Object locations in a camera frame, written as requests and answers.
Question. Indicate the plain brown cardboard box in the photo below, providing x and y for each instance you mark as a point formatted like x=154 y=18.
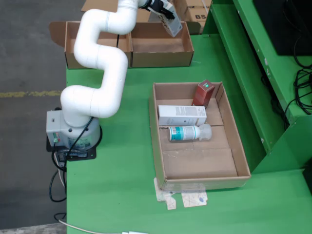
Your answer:
x=185 y=3

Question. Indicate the long white carton box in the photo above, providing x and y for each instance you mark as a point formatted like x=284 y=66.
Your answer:
x=180 y=114

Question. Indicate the shallow cardboard tray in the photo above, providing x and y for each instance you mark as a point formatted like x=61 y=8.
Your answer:
x=190 y=165

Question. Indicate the gray robot base control box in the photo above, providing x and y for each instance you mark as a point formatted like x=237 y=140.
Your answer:
x=52 y=126

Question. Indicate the black monitor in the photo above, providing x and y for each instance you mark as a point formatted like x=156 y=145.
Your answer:
x=287 y=24

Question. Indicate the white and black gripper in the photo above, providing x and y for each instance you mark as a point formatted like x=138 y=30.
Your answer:
x=158 y=6

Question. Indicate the cow print hand cream box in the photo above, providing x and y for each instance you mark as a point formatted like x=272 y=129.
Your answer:
x=174 y=28

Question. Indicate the dark red carton box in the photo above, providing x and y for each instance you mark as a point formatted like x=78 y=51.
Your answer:
x=202 y=96

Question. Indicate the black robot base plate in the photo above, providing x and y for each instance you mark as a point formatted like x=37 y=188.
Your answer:
x=83 y=156

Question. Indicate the green metal shelf unit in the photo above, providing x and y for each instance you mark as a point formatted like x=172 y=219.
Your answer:
x=253 y=36

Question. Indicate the paper scrap with blue mark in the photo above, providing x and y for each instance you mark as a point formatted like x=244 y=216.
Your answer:
x=192 y=200

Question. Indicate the white bottle teal label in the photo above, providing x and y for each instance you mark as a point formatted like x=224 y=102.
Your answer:
x=182 y=132

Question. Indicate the taped white paper scrap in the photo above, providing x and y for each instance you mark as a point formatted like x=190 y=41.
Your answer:
x=170 y=203

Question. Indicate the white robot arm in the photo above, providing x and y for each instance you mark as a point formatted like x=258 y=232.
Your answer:
x=97 y=53

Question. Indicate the BS printed cardboard box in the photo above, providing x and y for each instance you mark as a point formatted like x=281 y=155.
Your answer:
x=195 y=15

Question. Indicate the two-compartment cardboard box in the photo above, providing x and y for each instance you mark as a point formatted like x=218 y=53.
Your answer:
x=158 y=58

